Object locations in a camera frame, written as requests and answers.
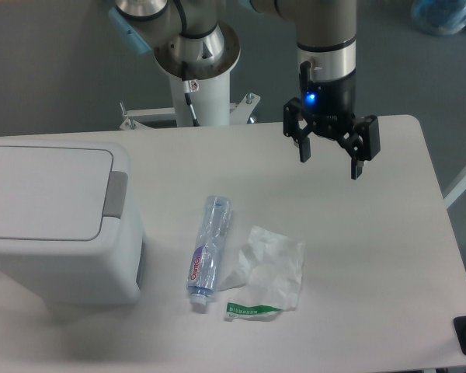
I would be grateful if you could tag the blue plastic bag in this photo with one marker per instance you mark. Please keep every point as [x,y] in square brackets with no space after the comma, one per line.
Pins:
[439,18]

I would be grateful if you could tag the white trash can lid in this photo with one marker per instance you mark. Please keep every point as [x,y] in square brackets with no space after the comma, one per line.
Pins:
[58,194]

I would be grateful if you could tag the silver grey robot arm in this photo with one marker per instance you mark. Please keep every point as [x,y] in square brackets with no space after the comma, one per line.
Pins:
[325,30]

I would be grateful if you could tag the white plastic trash can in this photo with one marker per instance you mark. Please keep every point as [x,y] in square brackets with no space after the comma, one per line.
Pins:
[104,271]

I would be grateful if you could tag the crushed clear plastic bottle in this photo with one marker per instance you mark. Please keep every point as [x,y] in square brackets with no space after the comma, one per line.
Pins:
[202,279]

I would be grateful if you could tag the crumpled white plastic bag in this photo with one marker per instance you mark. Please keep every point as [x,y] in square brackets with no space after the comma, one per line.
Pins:
[268,277]

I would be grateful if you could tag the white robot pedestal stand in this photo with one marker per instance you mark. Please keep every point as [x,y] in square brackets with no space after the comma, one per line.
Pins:
[199,71]

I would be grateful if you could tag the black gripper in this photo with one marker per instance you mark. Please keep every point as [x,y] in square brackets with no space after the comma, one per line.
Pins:
[328,109]

